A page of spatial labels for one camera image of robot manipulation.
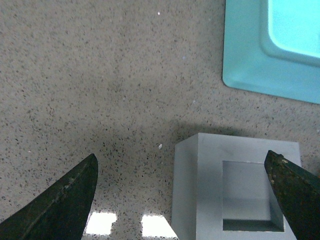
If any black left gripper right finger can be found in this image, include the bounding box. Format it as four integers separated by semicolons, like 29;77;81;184
264;150;320;240

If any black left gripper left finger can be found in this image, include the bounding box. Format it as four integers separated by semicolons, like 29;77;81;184
0;154;98;240

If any gray cube square hole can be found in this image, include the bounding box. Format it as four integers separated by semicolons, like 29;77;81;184
171;133;301;240

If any blue plastic box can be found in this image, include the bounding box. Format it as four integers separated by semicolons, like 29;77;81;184
222;0;320;104

